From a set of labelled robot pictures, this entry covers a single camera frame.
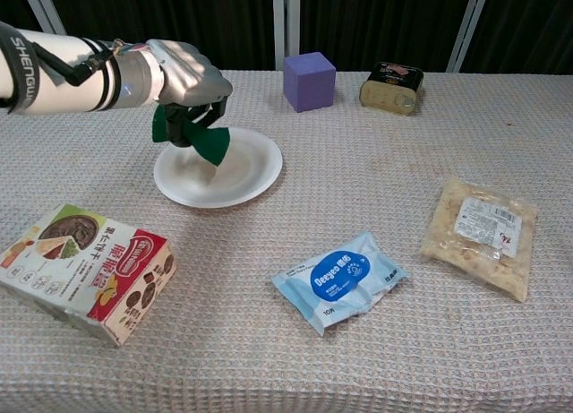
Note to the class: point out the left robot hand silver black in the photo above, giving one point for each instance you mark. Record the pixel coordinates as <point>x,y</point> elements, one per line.
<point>192,79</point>

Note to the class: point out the green yellow sponge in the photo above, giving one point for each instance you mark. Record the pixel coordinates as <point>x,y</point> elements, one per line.
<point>210,144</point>

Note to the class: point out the white paper plate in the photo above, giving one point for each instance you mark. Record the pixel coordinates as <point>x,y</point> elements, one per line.
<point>242,175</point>

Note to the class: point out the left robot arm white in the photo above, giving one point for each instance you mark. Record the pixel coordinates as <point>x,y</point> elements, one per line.
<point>67,77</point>

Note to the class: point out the purple foam cube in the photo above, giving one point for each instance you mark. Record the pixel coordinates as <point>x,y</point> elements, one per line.
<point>309,81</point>

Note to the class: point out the black luncheon meat can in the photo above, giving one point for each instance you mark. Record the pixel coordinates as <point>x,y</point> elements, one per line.
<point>392,89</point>

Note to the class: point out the red white biscuit box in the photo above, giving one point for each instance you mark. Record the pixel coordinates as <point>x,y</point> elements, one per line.
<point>87,269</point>

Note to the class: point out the blue wet wipes pack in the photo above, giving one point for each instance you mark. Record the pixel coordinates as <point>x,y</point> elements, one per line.
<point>340,282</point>

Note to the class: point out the beige waffle weave tablecloth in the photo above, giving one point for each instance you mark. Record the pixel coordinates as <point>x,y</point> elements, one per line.
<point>313,350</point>

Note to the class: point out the clear bag of beige food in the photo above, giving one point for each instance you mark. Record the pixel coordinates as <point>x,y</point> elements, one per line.
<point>481,238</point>

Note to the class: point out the white vertical frame post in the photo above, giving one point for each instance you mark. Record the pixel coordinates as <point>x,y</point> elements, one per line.
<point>279,25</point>

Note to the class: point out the white slanted frame bar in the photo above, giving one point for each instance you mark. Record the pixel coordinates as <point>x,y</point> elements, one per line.
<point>45,10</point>
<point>467,25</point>

